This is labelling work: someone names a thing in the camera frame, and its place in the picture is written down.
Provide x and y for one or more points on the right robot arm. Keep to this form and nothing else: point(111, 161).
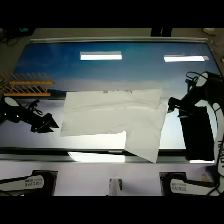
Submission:
point(218, 133)

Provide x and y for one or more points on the white shirt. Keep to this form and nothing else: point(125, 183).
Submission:
point(116, 116)

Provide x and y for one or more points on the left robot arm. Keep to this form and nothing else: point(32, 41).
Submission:
point(14, 114)

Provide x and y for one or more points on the silver frame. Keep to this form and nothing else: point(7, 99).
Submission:
point(83, 176)

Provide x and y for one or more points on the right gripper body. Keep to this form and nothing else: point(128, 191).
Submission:
point(180, 106)

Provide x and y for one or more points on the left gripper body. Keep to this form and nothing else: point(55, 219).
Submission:
point(45, 124)

